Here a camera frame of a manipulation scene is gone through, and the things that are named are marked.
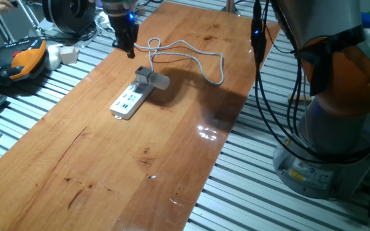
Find white rounded object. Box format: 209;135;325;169
44;44;64;71

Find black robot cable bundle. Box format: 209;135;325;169
251;0;370;163

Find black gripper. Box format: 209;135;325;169
109;14;140;60

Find brown wooden board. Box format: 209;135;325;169
0;1;281;231

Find thin black cables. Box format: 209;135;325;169
27;27;102;49

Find orange black teach pendant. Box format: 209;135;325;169
0;37;48;87

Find light wooden cube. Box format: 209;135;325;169
59;46;80;65

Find grey power strip cable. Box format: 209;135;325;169
134;37;225;87

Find white round corded device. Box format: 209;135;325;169
94;11;114;31

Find large black round spool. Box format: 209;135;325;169
42;0;96;35

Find small wooden stick piece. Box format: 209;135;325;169
287;92;313;104

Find white power strip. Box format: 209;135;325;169
109;79;155;121

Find white bulb holder with bulb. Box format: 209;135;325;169
134;65;171;91

